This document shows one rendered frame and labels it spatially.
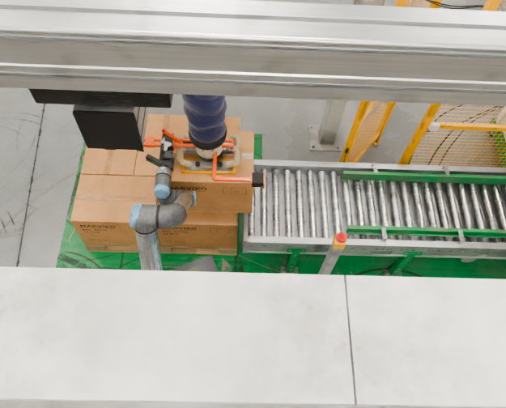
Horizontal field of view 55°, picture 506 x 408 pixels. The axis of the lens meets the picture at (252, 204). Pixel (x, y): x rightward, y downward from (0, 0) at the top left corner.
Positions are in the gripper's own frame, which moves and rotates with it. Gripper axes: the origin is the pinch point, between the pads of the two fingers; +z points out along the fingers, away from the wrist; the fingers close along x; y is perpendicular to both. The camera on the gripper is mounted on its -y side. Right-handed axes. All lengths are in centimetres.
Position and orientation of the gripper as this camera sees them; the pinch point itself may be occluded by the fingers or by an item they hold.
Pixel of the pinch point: (163, 142)
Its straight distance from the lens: 303.4
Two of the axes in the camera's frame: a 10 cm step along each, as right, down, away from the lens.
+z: 0.0, -8.7, 4.9
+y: 10.0, 0.2, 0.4
